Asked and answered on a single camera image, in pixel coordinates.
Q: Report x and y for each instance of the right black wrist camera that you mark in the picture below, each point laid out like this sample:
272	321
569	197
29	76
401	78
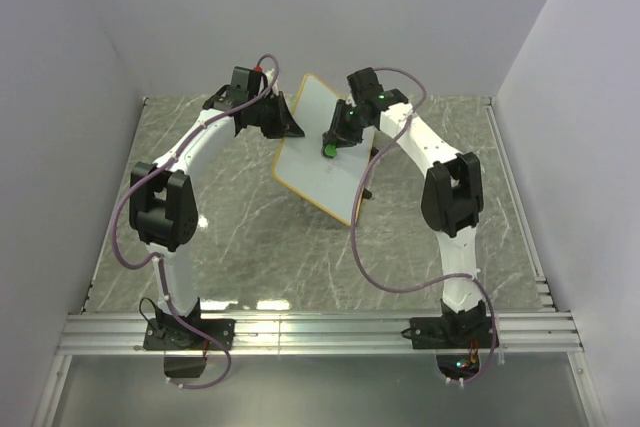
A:
364	85

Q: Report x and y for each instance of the aluminium rail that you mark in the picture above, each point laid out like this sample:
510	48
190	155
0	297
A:
281	333
541	282

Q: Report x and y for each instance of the green whiteboard eraser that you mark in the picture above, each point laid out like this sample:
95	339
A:
329	151

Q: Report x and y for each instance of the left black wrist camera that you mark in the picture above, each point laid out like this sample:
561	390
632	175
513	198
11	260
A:
245	85

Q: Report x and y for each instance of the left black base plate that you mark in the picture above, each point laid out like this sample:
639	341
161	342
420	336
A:
169	337

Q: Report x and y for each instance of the yellow framed whiteboard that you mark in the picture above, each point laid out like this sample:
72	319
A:
327	183

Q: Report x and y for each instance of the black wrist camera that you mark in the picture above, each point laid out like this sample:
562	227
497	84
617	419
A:
245	85
364	85

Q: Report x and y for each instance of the aluminium right side rail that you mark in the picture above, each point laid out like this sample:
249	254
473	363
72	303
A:
541	282

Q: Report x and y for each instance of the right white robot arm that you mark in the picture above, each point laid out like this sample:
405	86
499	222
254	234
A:
451	202

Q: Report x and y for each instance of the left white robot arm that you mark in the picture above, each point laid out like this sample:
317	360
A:
161	200

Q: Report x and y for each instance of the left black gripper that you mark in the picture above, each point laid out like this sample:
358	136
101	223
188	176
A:
287	126

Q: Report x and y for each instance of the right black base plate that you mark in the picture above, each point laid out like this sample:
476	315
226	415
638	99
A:
449	332

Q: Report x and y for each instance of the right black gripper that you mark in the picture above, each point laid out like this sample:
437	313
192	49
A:
335	136

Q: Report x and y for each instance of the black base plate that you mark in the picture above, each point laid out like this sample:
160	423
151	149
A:
169	337
449	332

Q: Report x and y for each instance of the aluminium front rail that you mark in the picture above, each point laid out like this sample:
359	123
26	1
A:
281	333

